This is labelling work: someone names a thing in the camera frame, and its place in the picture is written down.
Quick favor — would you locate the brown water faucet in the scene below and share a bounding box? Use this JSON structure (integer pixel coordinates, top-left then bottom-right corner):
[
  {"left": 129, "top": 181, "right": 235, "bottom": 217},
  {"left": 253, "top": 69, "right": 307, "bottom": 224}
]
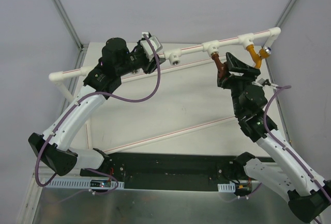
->
[{"left": 211, "top": 52, "right": 229, "bottom": 79}]

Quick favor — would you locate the white PVC pipe frame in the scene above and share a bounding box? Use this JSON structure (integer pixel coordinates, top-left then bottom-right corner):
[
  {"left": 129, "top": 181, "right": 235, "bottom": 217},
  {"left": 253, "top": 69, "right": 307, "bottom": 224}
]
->
[{"left": 48, "top": 26, "right": 281, "bottom": 152}]

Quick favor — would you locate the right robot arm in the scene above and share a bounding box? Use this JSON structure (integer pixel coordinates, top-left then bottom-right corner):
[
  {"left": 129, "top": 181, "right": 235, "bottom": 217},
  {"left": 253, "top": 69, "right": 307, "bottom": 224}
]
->
[{"left": 212, "top": 52, "right": 330, "bottom": 223}]

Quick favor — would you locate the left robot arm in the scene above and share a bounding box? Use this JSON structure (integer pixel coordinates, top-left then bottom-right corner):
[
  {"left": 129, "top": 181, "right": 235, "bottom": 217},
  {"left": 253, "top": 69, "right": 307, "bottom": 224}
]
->
[{"left": 28, "top": 35, "right": 164, "bottom": 177}]

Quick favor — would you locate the yellow water faucet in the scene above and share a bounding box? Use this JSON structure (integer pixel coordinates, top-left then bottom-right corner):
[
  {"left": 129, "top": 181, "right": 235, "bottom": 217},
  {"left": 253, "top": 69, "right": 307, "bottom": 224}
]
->
[{"left": 246, "top": 44, "right": 272, "bottom": 69}]

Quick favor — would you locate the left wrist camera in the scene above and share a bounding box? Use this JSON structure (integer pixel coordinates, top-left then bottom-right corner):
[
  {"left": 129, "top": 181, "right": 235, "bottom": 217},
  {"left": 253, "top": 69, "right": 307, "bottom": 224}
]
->
[{"left": 140, "top": 32, "right": 163, "bottom": 57}]

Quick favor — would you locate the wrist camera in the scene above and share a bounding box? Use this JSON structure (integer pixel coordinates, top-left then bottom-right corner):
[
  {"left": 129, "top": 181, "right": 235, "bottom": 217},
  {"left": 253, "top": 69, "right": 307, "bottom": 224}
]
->
[
  {"left": 140, "top": 32, "right": 163, "bottom": 57},
  {"left": 254, "top": 78, "right": 278, "bottom": 88}
]

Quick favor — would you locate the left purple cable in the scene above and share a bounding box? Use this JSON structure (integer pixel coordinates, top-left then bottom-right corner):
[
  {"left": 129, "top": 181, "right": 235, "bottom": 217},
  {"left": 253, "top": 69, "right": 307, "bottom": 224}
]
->
[{"left": 35, "top": 34, "right": 162, "bottom": 188}]

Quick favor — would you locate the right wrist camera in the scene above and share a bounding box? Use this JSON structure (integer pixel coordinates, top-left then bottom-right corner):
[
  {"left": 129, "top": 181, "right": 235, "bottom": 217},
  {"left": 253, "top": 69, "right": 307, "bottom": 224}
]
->
[{"left": 254, "top": 78, "right": 278, "bottom": 88}]

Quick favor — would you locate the right white cable duct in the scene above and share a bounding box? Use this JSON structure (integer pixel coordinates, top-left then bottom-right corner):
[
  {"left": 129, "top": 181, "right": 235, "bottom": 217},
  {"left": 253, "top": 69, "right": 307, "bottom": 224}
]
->
[{"left": 217, "top": 182, "right": 236, "bottom": 193}]

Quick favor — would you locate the white cable duct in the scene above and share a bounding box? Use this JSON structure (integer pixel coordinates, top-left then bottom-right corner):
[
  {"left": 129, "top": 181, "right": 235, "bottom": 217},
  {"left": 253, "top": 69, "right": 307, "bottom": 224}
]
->
[
  {"left": 46, "top": 178, "right": 125, "bottom": 190},
  {"left": 217, "top": 182, "right": 236, "bottom": 193}
]

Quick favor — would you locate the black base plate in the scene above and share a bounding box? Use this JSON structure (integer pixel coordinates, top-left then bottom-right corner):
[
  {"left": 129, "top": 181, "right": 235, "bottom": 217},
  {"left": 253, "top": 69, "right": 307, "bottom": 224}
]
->
[{"left": 79, "top": 151, "right": 263, "bottom": 191}]

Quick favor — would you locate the left white cable duct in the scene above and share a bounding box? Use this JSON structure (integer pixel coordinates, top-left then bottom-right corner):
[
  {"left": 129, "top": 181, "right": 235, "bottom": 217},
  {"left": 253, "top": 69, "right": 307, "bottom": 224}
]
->
[{"left": 46, "top": 178, "right": 125, "bottom": 190}]

